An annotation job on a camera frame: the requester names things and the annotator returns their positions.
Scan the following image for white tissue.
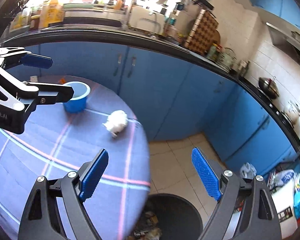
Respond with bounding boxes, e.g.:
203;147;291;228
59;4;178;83
103;110;128;138

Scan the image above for orange peel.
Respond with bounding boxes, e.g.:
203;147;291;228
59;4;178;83
59;78;66;85

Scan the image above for black kitchen countertop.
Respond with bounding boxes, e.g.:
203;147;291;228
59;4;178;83
0;26;300;160

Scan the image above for black trash bin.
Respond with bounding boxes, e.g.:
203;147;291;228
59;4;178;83
126;193;203;239

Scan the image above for blue kitchen cabinets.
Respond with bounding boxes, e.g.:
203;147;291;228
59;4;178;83
5;41;300;178

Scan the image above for blue plastic cup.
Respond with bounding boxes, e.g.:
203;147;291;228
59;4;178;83
63;81;91;113

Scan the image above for white appliance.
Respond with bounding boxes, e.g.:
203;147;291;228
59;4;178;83
267;169;300;239

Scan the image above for blue checked tablecloth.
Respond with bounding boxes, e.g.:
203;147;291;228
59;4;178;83
0;80;151;239

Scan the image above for grey bin with bag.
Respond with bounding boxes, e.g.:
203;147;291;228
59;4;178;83
239;163;257;179

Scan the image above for yellow box on counter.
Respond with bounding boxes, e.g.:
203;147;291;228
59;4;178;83
38;0;64;29

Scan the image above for white cooking pot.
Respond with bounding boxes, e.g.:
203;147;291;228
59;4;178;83
283;100;300;125

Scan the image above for black wok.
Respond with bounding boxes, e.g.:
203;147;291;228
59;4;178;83
258;77;280;100

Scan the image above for wooden checkered board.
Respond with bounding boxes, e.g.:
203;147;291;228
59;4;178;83
184;9;219;55

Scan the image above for green kettle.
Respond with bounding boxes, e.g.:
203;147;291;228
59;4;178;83
218;48;236;68

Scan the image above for range hood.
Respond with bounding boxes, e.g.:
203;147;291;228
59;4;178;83
266;22;300;57

